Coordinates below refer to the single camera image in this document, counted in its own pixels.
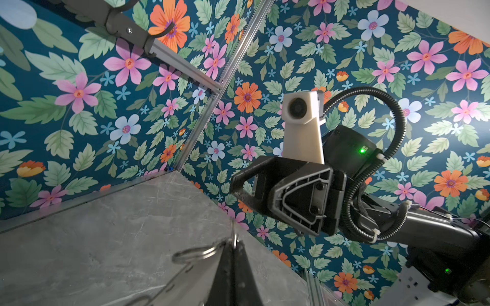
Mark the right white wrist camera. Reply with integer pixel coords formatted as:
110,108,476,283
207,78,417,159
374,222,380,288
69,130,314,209
281,91,325,164

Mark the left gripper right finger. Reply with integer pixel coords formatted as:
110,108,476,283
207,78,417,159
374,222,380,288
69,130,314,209
233,241,263,306

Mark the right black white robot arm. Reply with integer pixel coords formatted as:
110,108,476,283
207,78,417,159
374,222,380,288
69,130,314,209
230,126,489,305

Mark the red handled key ring organizer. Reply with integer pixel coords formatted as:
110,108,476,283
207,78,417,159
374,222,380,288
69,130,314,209
126,221,239,305

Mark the aluminium cage frame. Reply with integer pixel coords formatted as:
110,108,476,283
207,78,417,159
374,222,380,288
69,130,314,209
150,0,274,172

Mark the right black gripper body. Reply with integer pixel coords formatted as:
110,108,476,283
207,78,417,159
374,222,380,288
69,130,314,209
322,125,383,235

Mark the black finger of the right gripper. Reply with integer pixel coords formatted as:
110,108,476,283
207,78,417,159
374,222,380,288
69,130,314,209
230,156,334,236

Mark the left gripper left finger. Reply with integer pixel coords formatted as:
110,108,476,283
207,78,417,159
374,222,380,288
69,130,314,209
205,242,235,306

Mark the grey wall hook rack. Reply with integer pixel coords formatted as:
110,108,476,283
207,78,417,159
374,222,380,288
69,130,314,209
53,0,178,60

